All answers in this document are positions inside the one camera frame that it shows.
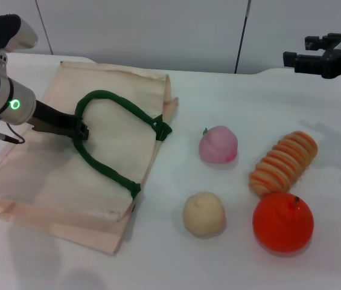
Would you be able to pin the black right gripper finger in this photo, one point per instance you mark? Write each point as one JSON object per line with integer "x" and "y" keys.
{"x": 304, "y": 63}
{"x": 316, "y": 43}

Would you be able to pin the pink peach toy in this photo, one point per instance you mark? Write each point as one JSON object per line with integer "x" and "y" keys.
{"x": 217, "y": 145}

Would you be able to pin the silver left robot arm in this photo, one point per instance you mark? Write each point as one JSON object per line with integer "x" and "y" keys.
{"x": 1, "y": 96}

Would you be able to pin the orange toy fruit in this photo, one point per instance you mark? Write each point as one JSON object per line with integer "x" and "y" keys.
{"x": 282, "y": 225}

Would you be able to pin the pale round egg yolk pastry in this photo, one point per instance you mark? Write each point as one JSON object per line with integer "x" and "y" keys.
{"x": 203, "y": 214}

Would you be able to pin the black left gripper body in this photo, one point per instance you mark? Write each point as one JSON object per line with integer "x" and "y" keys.
{"x": 52, "y": 121}

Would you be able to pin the orange striped bread roll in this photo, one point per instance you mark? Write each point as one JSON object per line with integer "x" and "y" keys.
{"x": 285, "y": 161}

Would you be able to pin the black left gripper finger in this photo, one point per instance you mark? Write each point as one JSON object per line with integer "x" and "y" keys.
{"x": 82, "y": 130}

